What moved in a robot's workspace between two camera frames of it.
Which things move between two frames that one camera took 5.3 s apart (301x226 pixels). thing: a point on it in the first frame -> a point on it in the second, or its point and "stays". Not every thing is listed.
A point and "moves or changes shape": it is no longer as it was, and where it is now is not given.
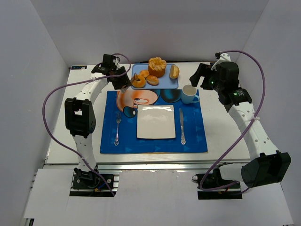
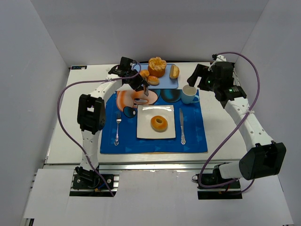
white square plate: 155,121 stays
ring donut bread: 138,81 moves or changes shape
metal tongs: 125,87 moves or changes shape
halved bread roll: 174,71 stays
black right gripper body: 202,74 stays
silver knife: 183,137 stays
